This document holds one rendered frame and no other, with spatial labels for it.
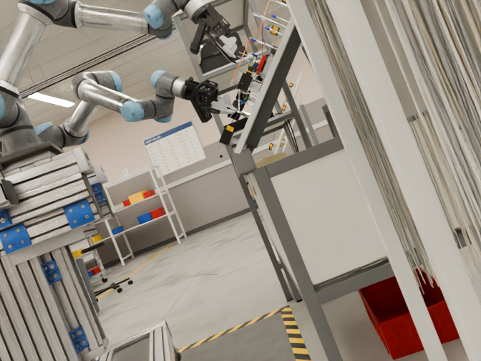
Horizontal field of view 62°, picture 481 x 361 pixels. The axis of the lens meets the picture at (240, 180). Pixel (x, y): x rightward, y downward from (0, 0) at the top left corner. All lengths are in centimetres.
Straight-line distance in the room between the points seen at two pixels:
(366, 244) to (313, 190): 22
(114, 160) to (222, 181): 261
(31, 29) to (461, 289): 144
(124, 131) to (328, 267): 874
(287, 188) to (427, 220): 70
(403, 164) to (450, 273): 14
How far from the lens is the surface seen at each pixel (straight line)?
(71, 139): 219
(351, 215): 123
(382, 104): 52
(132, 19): 167
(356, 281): 126
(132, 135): 966
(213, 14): 155
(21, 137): 164
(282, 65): 137
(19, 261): 175
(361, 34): 53
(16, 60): 157
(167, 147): 934
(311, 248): 121
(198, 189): 921
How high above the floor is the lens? 79
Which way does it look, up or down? level
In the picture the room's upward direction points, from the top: 22 degrees counter-clockwise
